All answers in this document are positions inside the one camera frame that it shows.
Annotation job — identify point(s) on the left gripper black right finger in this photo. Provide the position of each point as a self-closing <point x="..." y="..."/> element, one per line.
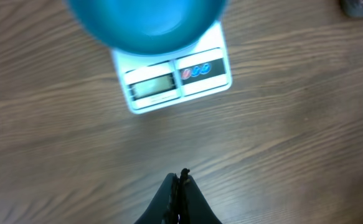
<point x="193" y="207"/>

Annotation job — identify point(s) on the blue bowl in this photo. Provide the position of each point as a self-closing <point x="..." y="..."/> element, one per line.
<point x="147" y="27"/>

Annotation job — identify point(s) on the white digital kitchen scale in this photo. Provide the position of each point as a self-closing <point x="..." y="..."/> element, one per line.
<point x="152" y="82"/>

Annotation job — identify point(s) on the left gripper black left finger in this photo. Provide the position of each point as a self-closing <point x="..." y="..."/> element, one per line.
<point x="162" y="208"/>

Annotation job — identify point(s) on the clear plastic container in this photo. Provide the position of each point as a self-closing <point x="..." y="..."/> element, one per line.
<point x="352" y="8"/>

